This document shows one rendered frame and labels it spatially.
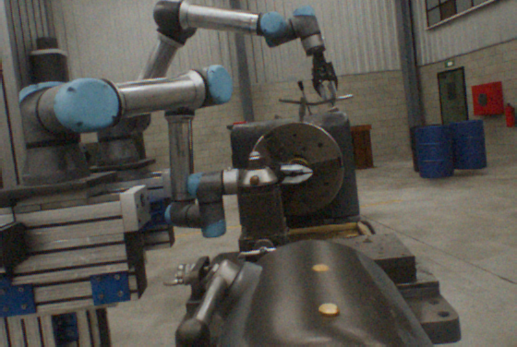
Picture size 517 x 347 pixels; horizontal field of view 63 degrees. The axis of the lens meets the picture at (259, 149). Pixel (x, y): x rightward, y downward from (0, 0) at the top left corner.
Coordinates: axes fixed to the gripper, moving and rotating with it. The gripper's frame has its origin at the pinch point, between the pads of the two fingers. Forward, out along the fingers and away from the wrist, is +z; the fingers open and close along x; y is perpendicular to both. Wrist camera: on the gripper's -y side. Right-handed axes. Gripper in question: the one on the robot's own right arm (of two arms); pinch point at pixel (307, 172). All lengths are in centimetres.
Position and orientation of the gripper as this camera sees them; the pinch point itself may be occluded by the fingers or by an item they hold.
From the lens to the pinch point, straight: 125.5
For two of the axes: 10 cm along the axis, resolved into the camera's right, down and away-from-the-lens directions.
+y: -0.9, 0.7, -9.9
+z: 9.9, -1.2, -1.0
